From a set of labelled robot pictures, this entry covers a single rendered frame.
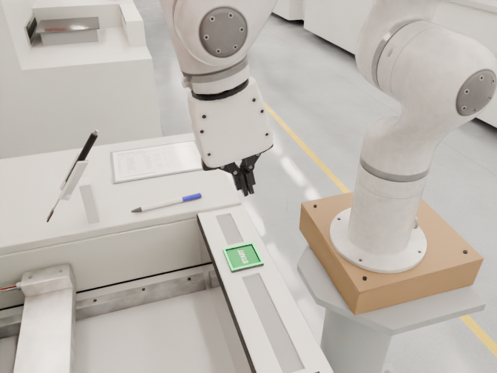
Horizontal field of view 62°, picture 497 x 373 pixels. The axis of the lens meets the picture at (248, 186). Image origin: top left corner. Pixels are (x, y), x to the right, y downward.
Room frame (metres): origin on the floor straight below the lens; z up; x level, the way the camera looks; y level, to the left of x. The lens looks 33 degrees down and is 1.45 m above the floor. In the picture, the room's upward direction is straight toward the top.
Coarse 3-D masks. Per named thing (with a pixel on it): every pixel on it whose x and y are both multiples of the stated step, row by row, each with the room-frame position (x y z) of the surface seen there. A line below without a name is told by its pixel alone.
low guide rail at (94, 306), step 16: (144, 288) 0.56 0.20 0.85; (160, 288) 0.56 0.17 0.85; (176, 288) 0.57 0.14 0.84; (192, 288) 0.58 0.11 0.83; (80, 304) 0.52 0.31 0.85; (96, 304) 0.52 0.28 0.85; (112, 304) 0.53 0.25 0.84; (128, 304) 0.54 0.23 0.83; (0, 320) 0.48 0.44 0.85; (16, 320) 0.48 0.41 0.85; (0, 336) 0.47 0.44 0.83
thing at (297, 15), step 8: (280, 0) 7.20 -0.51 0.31; (288, 0) 6.89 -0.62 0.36; (296, 0) 6.89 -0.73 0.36; (304, 0) 6.87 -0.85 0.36; (280, 8) 7.19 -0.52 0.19; (288, 8) 6.87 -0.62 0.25; (296, 8) 6.89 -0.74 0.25; (304, 8) 6.85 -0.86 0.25; (288, 16) 6.86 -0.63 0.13; (296, 16) 6.89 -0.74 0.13; (304, 16) 6.85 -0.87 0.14
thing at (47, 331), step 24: (72, 288) 0.53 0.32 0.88; (24, 312) 0.48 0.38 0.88; (48, 312) 0.48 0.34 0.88; (72, 312) 0.48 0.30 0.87; (24, 336) 0.43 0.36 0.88; (48, 336) 0.43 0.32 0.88; (72, 336) 0.44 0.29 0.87; (24, 360) 0.39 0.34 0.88; (48, 360) 0.39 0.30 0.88; (72, 360) 0.40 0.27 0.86
